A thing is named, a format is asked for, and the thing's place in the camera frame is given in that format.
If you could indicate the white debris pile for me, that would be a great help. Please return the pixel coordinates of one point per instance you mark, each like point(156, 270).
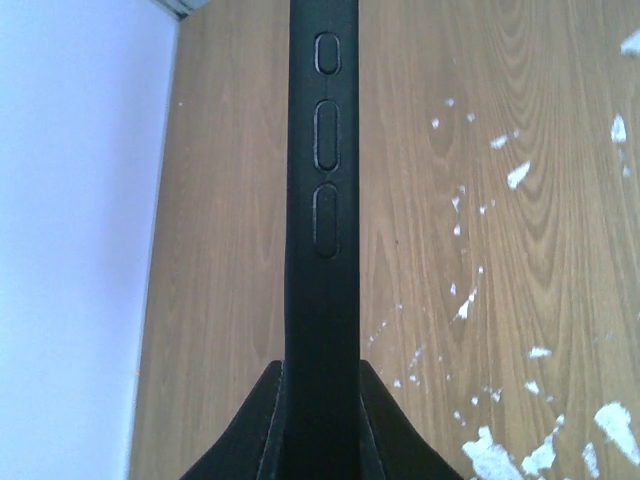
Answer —
point(554, 413)

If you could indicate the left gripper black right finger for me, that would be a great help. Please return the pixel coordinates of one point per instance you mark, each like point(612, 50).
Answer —
point(390, 447)

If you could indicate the left aluminium corner post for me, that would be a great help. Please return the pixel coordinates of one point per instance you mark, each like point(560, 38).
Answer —
point(180, 9)

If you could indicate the black phone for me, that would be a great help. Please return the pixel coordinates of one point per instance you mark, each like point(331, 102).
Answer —
point(321, 431)

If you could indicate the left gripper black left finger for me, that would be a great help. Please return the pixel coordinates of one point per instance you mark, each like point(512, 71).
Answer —
point(239, 451)

